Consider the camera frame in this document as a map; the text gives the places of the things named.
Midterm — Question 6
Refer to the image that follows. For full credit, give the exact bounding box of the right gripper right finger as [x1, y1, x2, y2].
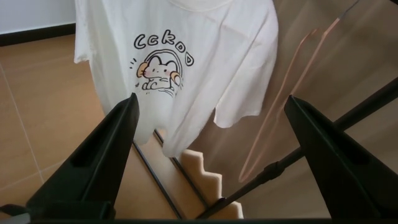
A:
[284, 95, 398, 219]

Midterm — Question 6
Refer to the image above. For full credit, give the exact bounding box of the black clothes rack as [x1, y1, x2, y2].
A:
[132, 77, 398, 220]

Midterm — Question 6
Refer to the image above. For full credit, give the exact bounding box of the pink clothes hanger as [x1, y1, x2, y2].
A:
[238, 0, 361, 184]

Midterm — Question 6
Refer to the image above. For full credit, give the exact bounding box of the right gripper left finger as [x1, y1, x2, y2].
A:
[26, 92, 140, 220]

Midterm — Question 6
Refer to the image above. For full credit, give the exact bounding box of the white printed t-shirt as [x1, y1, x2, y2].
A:
[73, 0, 279, 158]

